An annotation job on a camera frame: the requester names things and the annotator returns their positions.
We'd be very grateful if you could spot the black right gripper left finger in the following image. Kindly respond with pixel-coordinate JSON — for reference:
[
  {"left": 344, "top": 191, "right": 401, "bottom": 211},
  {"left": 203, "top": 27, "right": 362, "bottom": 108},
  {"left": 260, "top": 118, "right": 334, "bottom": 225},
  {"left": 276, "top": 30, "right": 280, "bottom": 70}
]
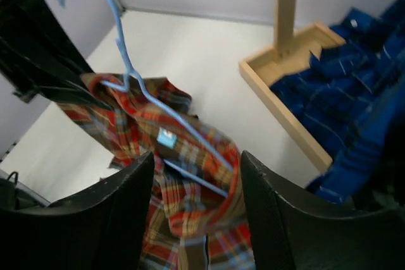
[{"left": 1, "top": 153, "right": 154, "bottom": 269}]

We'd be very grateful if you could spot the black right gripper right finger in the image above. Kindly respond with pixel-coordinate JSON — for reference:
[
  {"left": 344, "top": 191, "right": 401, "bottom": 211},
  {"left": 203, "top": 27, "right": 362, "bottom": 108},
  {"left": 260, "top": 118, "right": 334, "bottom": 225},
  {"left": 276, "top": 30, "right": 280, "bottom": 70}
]
[{"left": 240, "top": 150, "right": 404, "bottom": 269}]

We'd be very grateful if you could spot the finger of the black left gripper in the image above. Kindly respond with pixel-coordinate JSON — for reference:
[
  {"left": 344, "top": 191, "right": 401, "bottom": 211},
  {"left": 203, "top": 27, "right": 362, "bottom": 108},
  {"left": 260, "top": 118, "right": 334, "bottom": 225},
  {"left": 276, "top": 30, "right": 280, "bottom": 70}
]
[{"left": 1, "top": 0, "right": 111, "bottom": 110}]

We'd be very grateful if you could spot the red brown plaid shirt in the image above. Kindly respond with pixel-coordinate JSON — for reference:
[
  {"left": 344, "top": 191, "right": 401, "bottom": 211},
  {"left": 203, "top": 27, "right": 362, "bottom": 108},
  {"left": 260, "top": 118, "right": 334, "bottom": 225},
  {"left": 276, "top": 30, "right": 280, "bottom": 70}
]
[{"left": 59, "top": 73, "right": 256, "bottom": 269}]

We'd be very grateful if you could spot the light blue wire hanger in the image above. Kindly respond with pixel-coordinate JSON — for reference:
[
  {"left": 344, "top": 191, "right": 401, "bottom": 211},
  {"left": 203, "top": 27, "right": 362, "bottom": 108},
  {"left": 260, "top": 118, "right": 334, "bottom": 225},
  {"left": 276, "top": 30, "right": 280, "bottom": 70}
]
[{"left": 58, "top": 0, "right": 232, "bottom": 197}]

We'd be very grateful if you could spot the blue plaid shirt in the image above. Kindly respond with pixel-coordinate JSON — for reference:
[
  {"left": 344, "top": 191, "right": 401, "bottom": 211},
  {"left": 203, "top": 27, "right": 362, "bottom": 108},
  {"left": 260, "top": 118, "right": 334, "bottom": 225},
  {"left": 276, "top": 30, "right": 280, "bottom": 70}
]
[{"left": 283, "top": 0, "right": 404, "bottom": 204}]

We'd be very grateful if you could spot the wooden rack base tray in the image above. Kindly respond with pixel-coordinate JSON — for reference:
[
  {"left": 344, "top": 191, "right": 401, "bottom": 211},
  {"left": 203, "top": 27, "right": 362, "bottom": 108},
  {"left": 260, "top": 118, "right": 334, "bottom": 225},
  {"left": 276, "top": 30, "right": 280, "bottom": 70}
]
[{"left": 239, "top": 22, "right": 345, "bottom": 173}]

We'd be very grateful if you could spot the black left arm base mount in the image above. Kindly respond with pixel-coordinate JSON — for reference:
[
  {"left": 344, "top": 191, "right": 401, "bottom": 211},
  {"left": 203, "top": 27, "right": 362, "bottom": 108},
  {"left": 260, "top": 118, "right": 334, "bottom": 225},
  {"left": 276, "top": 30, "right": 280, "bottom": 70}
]
[{"left": 1, "top": 170, "right": 51, "bottom": 211}]

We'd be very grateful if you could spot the wooden rack upright post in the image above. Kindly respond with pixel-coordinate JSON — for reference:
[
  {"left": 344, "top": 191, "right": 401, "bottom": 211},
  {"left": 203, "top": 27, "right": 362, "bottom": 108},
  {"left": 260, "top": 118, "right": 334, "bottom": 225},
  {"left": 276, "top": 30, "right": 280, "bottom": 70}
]
[{"left": 273, "top": 0, "right": 296, "bottom": 61}]

